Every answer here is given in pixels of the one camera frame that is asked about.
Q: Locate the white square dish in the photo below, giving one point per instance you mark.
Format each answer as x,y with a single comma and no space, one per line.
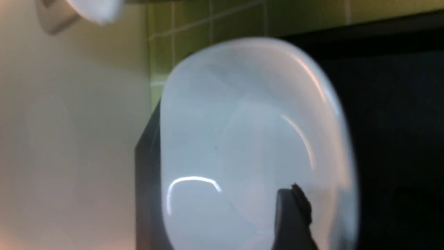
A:
240,120

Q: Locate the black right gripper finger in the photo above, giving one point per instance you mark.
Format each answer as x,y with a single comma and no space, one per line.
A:
293,218

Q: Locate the large white plastic tub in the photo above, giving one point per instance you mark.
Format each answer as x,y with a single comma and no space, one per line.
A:
73,106

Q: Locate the stack of white dishes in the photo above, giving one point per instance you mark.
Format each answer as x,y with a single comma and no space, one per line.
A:
54,16

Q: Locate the black plastic serving tray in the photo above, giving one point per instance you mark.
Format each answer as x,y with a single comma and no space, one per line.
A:
388,77

